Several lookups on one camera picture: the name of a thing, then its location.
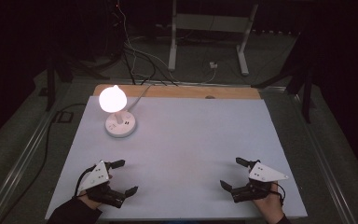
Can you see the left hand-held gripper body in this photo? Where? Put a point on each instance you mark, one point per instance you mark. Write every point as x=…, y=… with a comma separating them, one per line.
x=97, y=177

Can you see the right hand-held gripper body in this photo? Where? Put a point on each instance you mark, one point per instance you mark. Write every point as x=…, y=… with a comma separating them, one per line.
x=265, y=174

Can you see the person's left hand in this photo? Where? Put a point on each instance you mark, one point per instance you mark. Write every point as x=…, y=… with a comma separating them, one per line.
x=90, y=202

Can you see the person's right hand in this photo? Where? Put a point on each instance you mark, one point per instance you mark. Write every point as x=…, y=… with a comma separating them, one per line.
x=272, y=207

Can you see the light grey table mat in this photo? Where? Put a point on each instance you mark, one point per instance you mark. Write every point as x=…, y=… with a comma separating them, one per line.
x=183, y=149

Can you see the white desk lamp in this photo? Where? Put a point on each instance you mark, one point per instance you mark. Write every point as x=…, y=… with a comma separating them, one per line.
x=112, y=99

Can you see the black tripod stand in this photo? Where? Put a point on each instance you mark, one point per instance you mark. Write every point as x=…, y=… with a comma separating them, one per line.
x=51, y=84
x=306, y=93

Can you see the white plug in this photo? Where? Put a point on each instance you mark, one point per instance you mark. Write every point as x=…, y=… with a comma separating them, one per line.
x=213, y=65

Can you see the white metal stand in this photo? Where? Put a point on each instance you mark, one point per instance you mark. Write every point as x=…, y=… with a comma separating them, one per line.
x=172, y=56

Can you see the metal floor rail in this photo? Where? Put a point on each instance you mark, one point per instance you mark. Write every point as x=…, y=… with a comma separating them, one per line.
x=326, y=165
x=18, y=165

